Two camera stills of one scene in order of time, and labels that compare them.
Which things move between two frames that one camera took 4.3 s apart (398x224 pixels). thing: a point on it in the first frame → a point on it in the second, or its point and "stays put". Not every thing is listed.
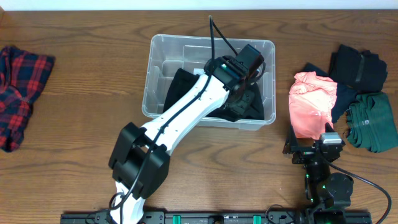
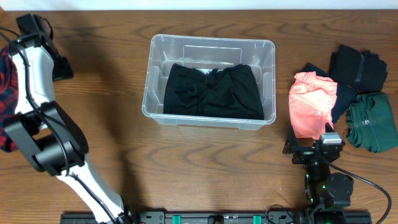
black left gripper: x=241 y=101 → x=61 y=68
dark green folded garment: x=371 y=123 stays put
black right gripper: x=293 y=145 stays put
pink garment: x=310 y=104 stays put
